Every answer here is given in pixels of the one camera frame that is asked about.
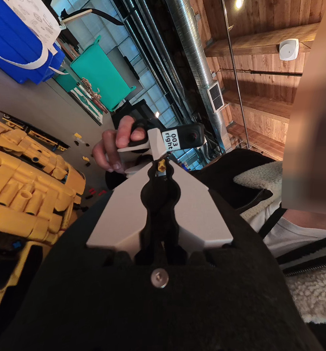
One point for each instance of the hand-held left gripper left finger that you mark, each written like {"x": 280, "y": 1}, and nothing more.
{"x": 119, "y": 219}

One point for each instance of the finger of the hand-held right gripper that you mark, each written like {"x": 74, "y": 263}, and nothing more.
{"x": 138, "y": 171}
{"x": 156, "y": 142}

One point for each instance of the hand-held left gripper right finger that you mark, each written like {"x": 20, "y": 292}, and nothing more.
{"x": 201, "y": 219}

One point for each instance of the yellow pin connector brick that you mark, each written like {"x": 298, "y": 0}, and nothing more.
{"x": 162, "y": 166}

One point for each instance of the person's right hand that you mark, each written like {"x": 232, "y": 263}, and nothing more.
{"x": 108, "y": 148}

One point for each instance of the black monitor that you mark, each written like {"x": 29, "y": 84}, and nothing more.
{"x": 135, "y": 109}

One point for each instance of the white vent grille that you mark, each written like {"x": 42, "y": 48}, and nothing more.
{"x": 215, "y": 96}

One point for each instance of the pile of small mixed bricks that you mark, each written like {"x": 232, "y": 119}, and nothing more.
{"x": 78, "y": 135}

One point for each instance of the brown wooden model kit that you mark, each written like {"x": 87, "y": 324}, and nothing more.
{"x": 90, "y": 89}

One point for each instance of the white shirt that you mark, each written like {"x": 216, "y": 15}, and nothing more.
{"x": 289, "y": 233}

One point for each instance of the teal plastic board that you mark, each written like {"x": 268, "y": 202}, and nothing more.
{"x": 102, "y": 68}

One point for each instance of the yellow toy brick car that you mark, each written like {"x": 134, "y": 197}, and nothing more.
{"x": 14, "y": 178}

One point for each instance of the blue plastic bin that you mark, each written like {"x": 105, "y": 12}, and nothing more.
{"x": 59, "y": 60}
{"x": 9, "y": 41}

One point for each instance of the white ceiling speaker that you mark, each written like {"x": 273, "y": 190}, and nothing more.
{"x": 289, "y": 49}

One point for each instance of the round ceiling light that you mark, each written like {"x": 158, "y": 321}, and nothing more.
{"x": 239, "y": 3}

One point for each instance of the white paper strip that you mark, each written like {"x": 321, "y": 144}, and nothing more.
{"x": 28, "y": 65}

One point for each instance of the large printed paper sheet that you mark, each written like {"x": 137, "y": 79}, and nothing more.
{"x": 42, "y": 16}

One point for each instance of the silver ventilation duct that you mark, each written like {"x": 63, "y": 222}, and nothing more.
{"x": 190, "y": 41}

